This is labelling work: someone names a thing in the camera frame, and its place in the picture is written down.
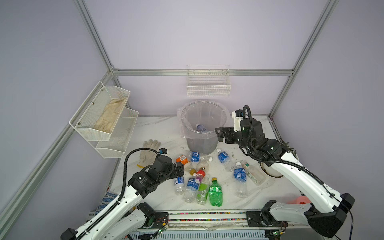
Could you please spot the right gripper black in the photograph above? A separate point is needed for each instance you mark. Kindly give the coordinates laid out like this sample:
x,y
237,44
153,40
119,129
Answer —
x,y
220,130

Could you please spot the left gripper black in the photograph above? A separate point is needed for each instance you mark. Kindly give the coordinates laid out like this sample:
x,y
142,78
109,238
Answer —
x,y
174,174

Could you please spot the clear bottle white cap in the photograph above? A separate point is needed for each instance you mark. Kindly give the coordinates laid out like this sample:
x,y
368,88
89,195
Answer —
x,y
201,128

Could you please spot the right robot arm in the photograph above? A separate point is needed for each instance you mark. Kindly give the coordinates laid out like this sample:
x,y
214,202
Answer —
x,y
327,210

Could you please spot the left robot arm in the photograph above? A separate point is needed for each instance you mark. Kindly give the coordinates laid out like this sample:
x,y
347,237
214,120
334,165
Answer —
x,y
127,211

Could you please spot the grey bin with plastic liner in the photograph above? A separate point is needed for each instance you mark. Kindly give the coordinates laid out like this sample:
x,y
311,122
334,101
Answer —
x,y
198,121

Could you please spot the orange label bottle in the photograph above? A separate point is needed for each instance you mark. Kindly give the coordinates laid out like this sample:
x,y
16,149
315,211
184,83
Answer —
x,y
186,163

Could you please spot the lying blue label bottle top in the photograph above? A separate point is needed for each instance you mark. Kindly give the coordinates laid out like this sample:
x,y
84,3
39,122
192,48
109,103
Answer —
x,y
196,157

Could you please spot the green label red cap bottle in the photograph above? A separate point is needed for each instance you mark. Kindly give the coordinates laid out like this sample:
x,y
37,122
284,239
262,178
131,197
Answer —
x,y
204,183

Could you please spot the green soda bottle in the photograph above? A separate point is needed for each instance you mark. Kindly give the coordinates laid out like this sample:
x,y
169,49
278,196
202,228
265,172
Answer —
x,y
216,193

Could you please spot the clear bottle green cap right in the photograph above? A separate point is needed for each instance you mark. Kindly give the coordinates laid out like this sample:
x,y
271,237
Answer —
x,y
253,173

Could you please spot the potted green plant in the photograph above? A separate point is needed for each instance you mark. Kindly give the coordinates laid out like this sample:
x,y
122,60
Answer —
x,y
273,173

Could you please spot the blue dotted glove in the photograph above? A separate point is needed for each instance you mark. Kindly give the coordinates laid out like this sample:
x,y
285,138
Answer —
x,y
108,198

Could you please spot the white mesh two-tier shelf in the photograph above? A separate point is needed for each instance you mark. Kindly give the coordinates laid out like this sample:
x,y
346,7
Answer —
x,y
112,145

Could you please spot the pink watering can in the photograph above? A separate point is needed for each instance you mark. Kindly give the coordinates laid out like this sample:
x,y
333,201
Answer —
x,y
300,200

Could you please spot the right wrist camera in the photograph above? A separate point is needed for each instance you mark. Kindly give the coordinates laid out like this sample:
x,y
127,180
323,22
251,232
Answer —
x,y
238,116

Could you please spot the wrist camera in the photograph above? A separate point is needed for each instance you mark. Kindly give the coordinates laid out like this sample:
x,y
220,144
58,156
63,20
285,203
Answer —
x,y
163,151
238,116

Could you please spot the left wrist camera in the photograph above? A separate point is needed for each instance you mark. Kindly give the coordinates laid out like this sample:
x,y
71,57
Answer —
x,y
163,151

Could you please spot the white wire wall basket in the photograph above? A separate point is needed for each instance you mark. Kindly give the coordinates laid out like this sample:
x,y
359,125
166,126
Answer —
x,y
208,81

